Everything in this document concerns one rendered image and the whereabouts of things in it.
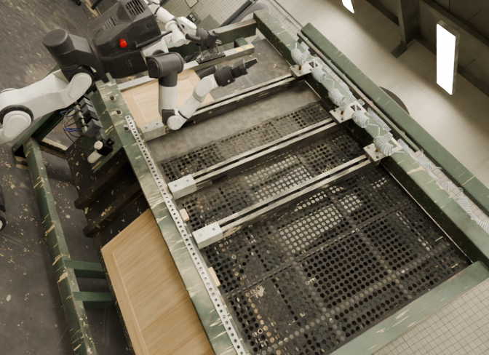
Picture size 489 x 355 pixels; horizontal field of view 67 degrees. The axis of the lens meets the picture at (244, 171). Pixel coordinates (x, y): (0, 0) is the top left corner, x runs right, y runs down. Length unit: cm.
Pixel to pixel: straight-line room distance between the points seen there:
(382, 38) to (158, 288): 678
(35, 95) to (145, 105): 64
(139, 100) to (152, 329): 131
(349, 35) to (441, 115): 246
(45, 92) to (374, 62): 651
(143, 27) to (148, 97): 66
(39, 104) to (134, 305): 112
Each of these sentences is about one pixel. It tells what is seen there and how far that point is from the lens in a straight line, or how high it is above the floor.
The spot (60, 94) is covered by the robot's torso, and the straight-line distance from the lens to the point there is 199.
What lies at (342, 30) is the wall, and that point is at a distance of 830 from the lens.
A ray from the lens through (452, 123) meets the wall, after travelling 705.
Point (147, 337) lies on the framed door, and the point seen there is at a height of 35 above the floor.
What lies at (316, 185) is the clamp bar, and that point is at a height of 148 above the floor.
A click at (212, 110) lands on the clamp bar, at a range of 222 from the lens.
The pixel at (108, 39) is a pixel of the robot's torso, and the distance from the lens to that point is 185.
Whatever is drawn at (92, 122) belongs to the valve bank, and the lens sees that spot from 222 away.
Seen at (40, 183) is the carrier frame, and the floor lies 16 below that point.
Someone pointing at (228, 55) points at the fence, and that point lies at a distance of 263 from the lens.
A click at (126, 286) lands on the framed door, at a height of 34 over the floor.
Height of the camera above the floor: 160
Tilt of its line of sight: 11 degrees down
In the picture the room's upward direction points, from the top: 51 degrees clockwise
